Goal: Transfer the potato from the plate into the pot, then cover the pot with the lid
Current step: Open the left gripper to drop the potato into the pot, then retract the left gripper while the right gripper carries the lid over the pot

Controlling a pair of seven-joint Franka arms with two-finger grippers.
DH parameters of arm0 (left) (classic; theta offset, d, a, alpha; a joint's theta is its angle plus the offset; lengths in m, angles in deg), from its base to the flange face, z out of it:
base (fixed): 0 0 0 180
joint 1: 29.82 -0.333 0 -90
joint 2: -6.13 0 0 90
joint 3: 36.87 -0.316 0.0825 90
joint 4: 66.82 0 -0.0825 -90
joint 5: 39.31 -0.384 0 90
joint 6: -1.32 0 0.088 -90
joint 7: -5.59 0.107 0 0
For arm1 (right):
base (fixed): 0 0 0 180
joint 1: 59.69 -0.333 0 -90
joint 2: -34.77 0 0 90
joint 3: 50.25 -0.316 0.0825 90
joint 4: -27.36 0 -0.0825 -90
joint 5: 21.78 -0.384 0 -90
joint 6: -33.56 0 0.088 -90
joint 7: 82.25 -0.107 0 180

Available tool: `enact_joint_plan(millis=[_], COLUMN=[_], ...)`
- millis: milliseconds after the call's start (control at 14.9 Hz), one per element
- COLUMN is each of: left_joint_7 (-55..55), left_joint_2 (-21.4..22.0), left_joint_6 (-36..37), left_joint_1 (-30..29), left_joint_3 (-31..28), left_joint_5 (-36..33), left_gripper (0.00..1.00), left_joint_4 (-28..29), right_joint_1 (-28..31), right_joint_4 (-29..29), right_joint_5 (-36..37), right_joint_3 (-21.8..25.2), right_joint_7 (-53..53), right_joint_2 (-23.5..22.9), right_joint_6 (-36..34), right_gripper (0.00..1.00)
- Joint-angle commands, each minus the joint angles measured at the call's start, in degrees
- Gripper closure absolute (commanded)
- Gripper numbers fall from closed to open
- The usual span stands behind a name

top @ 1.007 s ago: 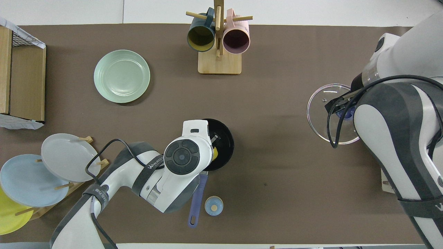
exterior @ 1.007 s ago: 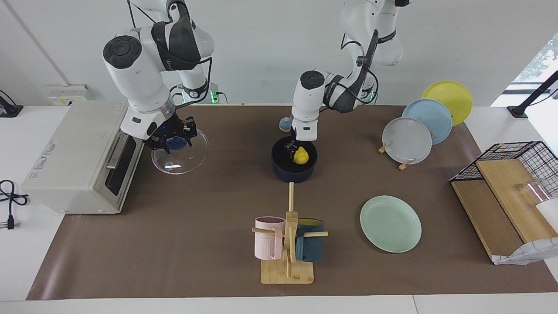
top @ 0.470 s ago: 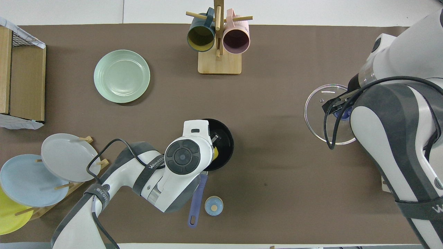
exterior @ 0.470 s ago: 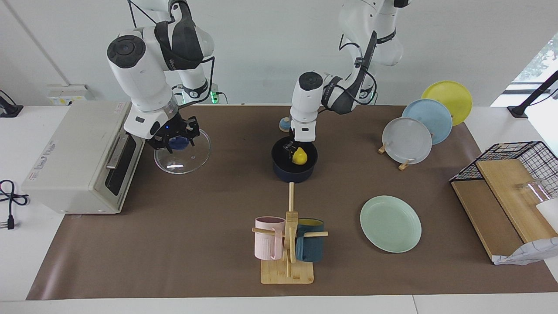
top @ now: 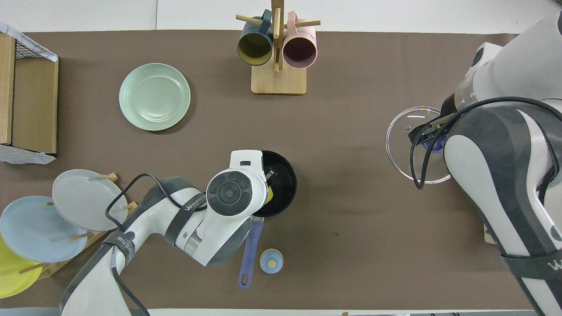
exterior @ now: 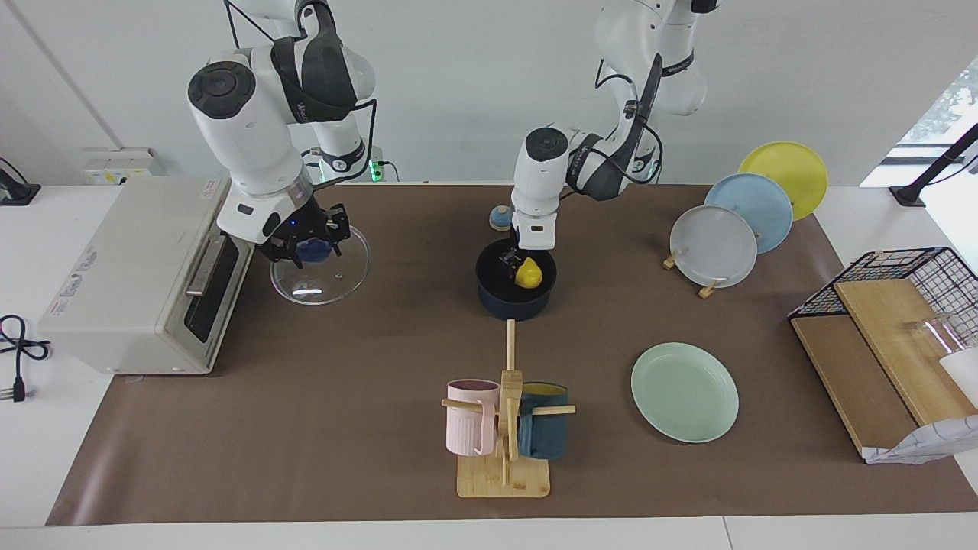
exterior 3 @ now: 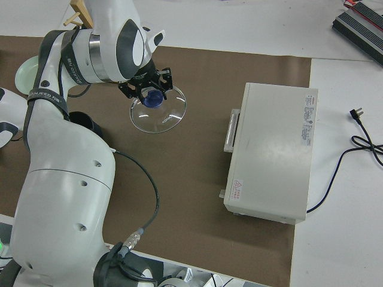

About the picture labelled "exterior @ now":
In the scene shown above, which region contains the wooden mug tree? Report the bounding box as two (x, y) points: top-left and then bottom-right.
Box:
(441, 319), (576, 499)

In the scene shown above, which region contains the dark teal mug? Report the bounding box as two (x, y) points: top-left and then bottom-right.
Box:
(518, 382), (570, 460)

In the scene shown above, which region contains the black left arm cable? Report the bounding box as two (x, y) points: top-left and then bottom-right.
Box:
(594, 52), (665, 186)

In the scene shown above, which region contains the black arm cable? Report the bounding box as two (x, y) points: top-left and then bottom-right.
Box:
(306, 98), (381, 184)
(594, 52), (665, 186)

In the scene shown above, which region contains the black wire basket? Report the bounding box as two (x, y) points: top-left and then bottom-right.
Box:
(788, 247), (978, 352)

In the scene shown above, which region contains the white wall socket box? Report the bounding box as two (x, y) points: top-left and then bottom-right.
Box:
(83, 147), (165, 186)

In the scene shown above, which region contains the grey plate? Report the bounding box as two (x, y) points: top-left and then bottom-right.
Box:
(670, 205), (759, 290)

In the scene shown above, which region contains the light blue plate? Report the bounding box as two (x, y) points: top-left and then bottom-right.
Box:
(704, 173), (794, 254)

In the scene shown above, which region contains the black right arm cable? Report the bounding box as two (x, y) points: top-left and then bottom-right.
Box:
(306, 98), (381, 184)

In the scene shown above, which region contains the wooden plate rack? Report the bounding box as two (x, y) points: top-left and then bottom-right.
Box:
(662, 244), (728, 299)

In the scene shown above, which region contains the white patterned cloth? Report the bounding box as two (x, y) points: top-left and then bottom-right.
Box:
(863, 415), (978, 465)

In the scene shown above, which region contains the black pot purple handle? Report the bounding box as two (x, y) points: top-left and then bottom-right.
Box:
(475, 238), (557, 321)

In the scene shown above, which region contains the brown table mat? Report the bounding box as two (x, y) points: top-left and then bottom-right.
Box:
(46, 183), (978, 526)

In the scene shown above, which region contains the beige toaster oven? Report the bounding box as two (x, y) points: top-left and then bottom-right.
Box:
(38, 177), (259, 375)

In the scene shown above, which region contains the clear glass cup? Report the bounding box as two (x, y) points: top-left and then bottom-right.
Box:
(904, 313), (960, 360)

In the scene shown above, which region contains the black power cord plug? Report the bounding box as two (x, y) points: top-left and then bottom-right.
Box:
(0, 315), (53, 403)

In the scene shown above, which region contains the black desk clamp base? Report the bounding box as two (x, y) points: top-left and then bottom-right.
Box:
(0, 157), (41, 207)

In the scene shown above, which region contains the pink ribbed mug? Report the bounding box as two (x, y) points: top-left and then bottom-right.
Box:
(445, 379), (501, 457)

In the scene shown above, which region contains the light green plate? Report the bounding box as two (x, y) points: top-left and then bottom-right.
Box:
(631, 341), (740, 444)

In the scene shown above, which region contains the yellow plate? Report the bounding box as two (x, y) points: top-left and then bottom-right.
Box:
(738, 141), (829, 222)

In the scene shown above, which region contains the white cup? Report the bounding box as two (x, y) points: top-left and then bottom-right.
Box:
(938, 348), (978, 407)

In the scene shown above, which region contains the glass lid blue knob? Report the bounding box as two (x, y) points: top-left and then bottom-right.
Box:
(270, 223), (371, 306)

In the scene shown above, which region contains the wooden board shelf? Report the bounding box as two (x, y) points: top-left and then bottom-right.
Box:
(791, 277), (978, 459)

